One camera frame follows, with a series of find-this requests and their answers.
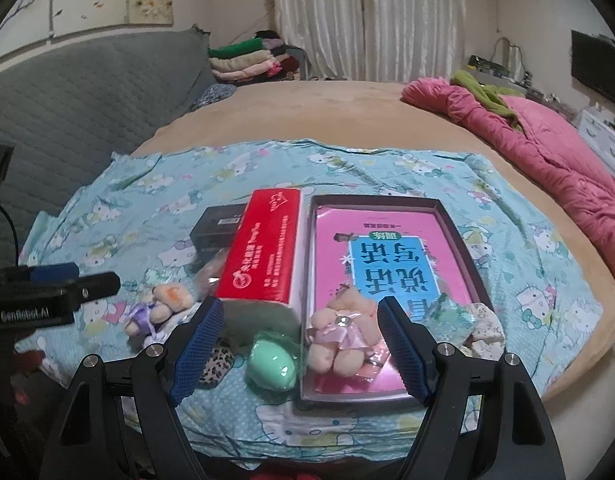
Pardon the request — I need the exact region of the white curtain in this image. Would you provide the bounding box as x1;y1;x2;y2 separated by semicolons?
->
274;0;468;83

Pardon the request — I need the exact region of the black cable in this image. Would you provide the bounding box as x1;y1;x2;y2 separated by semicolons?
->
0;204;24;267

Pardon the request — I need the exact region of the white drawer cabinet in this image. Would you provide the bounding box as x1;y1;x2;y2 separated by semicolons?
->
575;105;615;176

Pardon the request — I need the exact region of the green egg-shaped sponge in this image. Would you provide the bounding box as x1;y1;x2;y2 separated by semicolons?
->
245;332;306;393

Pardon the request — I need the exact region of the black box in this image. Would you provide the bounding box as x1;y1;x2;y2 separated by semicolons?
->
190;203;251;266

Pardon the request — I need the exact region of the black television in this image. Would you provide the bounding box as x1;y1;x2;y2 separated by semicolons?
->
571;30;615;106

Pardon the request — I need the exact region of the purple dress plush bear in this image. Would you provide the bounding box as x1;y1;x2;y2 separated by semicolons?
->
125;282;196;348

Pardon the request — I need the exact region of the green cloth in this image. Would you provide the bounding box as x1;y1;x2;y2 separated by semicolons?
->
450;70;525;131

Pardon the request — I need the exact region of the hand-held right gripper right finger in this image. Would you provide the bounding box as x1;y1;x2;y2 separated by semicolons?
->
376;296;561;480

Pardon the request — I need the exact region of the beige floral soft cloth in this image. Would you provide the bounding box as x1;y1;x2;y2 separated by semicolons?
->
465;302;505;358

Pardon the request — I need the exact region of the blue printed blanket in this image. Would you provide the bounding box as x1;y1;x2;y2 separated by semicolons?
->
15;140;605;461

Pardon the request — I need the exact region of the blue floral pillow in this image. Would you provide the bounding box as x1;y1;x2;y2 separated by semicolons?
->
190;83;238;111

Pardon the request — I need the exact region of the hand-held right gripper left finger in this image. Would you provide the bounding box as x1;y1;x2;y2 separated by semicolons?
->
38;296;226;480

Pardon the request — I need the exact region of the tan bed sheet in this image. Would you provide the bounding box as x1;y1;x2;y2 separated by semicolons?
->
130;79;615;401

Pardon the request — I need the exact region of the grey quilted cover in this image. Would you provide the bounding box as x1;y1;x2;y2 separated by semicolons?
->
0;27;223;271

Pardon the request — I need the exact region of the pink quilt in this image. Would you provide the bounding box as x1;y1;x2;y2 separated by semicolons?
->
401;77;615;293

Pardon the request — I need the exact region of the stack of folded clothes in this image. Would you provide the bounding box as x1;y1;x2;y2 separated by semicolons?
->
208;30;308;83

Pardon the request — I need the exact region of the pink book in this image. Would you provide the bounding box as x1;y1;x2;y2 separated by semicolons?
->
310;207;468;396

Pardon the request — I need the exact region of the wall painting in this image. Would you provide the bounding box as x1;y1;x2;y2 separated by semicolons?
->
0;0;174;56

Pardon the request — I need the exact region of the cluttered desk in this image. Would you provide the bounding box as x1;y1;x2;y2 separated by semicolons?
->
467;37;573;116

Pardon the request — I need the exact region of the mint patterned packet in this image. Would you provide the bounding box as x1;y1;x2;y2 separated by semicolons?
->
426;294;477;346

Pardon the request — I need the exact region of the red tissue pack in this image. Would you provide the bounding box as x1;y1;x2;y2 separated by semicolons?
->
215;188;306;348

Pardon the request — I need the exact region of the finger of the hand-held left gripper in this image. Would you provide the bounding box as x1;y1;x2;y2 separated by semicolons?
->
62;271;122;312
30;262;80;284

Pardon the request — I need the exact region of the dark cardboard box tray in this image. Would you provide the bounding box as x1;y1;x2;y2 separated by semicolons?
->
300;195;494;403

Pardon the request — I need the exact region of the pink dress plush bear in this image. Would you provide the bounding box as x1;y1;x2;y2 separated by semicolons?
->
306;287;388;376

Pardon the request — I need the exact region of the leopard print scrunchie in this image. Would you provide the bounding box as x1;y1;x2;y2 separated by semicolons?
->
198;342;236;390

